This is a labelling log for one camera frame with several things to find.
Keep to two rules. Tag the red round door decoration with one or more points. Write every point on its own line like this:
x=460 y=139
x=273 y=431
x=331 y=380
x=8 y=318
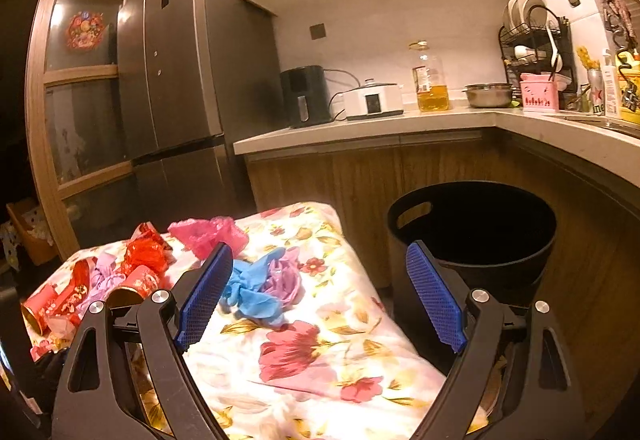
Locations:
x=85 y=31

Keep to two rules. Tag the black trash bin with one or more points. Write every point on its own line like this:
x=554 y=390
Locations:
x=475 y=220

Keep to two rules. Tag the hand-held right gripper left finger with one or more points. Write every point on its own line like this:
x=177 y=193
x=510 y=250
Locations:
x=202 y=300

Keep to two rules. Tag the kitchen counter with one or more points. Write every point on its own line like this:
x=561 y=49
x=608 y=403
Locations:
x=350 y=170

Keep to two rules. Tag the white electric cooker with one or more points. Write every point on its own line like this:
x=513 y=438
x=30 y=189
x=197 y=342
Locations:
x=372 y=102

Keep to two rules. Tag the cooking oil bottle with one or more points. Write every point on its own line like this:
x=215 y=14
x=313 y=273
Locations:
x=430 y=90

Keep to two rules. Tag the black dish rack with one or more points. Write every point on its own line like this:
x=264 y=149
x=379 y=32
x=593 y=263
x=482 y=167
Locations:
x=565 y=45

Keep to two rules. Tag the cardboard box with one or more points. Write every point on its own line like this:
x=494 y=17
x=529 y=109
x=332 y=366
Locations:
x=30 y=230

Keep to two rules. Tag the floral blanket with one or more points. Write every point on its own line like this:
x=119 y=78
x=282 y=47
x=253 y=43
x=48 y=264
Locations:
x=310 y=300

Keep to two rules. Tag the steel sink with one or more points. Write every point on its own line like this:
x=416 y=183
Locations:
x=615 y=124

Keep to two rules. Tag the purple plastic bag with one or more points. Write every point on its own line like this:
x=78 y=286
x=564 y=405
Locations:
x=285 y=280

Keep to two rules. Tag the red plastic bag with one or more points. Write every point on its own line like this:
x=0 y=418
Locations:
x=147 y=252

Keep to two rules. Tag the brown cloth on faucet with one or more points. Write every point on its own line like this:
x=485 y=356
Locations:
x=622 y=10

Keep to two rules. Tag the wooden glass door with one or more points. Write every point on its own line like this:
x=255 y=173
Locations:
x=75 y=75

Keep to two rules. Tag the crumpled red printed wrapper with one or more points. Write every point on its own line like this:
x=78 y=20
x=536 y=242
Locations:
x=142 y=281

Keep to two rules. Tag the pale lilac plastic bag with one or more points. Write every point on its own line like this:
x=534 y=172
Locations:
x=102 y=280

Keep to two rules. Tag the blue rubber glove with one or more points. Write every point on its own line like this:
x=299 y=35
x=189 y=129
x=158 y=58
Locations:
x=250 y=292

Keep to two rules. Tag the red printed snack package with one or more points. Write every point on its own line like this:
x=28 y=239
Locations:
x=55 y=302

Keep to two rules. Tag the white ladle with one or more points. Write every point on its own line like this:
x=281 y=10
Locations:
x=552 y=45

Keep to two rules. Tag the white bowl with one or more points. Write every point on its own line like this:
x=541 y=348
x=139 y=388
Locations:
x=522 y=52

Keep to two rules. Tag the white plates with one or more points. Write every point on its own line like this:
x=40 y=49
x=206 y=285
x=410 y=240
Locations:
x=527 y=7

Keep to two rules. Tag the silver drink can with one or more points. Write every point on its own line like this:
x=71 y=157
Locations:
x=595 y=92

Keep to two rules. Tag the dark grey refrigerator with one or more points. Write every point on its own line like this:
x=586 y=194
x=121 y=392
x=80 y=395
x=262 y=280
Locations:
x=190 y=70

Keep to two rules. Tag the pink plastic bag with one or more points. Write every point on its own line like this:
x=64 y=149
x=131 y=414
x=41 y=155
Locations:
x=210 y=232

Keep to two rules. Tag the pink utensil box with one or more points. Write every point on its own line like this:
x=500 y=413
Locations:
x=539 y=95

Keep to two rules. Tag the dark wall socket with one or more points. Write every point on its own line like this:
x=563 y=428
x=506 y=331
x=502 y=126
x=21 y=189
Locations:
x=317 y=31

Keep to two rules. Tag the steel mixing bowl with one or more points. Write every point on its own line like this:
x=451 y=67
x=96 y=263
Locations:
x=489 y=96

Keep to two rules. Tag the white plastic bottle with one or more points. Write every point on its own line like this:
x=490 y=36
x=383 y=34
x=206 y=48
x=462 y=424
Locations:
x=610 y=90

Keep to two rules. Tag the black air fryer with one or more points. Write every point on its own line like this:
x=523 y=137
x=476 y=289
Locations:
x=305 y=95

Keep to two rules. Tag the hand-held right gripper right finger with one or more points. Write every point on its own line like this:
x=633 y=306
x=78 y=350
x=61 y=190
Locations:
x=437 y=300

